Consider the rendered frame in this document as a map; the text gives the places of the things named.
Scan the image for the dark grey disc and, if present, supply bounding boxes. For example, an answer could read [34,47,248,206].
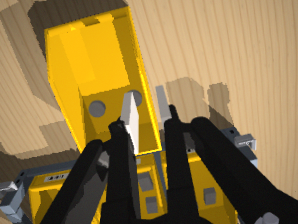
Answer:
[88,100,106,118]

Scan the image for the grey round disc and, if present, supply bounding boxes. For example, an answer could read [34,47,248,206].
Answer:
[128,90,142,107]

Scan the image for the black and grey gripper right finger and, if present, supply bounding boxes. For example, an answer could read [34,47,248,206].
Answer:
[155,85,298,224]

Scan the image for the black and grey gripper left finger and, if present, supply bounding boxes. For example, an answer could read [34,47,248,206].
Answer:
[40,92,141,224]

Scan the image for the grey metal shelf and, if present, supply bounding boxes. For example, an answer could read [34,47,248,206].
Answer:
[0,126,258,224]

